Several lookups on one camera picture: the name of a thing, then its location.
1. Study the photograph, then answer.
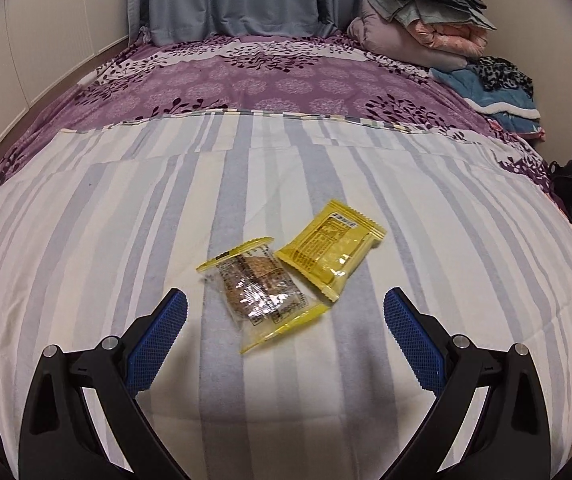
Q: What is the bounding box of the pale green folded sheet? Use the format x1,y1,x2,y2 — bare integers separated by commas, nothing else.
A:
371,0,497,31

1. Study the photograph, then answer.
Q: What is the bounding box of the purple floral bed cover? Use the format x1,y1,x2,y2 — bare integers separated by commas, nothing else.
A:
0,34,567,221

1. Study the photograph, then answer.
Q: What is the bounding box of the clear brown cake packet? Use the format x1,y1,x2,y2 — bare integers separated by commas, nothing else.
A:
196,236,331,356

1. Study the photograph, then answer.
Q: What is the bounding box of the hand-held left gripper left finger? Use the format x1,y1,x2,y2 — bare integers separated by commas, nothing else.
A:
18,287,191,480

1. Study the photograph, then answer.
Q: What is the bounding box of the yellow snack packet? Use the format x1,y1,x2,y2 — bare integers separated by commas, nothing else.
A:
276,199,387,303

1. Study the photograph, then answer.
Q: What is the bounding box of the striped bed sheet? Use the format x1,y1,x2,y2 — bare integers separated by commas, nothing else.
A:
0,110,572,480

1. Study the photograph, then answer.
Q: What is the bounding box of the leopard print cloth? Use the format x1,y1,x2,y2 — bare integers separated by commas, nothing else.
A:
471,55,536,98

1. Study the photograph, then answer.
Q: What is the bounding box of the blue fleece garment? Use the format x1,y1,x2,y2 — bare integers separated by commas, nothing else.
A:
431,62,542,133

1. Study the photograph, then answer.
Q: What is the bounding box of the pink folded quilt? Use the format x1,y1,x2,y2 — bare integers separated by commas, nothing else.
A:
348,0,489,68

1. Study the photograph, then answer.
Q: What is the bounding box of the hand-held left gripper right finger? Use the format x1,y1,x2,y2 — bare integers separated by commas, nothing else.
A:
381,287,552,480

